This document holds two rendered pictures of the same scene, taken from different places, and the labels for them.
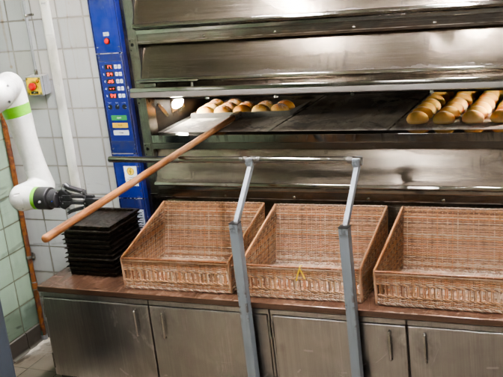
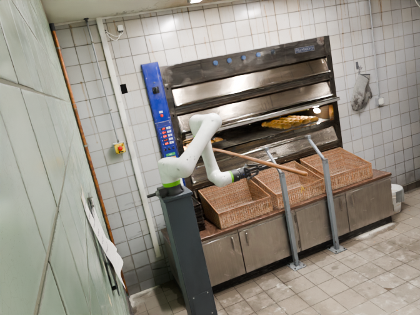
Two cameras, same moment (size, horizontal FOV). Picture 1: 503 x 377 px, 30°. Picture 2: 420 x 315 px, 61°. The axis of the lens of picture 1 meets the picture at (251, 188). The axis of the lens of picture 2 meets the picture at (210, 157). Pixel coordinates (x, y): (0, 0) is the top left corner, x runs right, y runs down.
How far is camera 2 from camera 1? 329 cm
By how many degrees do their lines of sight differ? 43
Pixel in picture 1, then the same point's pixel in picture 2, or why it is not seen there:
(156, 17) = (187, 99)
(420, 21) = (297, 84)
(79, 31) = (142, 114)
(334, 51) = (267, 102)
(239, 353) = (282, 236)
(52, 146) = (127, 181)
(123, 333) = (225, 254)
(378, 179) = (289, 150)
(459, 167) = (314, 138)
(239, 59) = (227, 112)
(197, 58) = not seen: hidden behind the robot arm
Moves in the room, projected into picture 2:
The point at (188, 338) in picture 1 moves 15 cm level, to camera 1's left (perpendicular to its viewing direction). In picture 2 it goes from (259, 240) to (249, 247)
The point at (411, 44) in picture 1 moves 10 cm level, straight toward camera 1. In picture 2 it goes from (294, 94) to (301, 93)
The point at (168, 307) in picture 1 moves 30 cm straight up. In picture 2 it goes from (249, 229) to (242, 198)
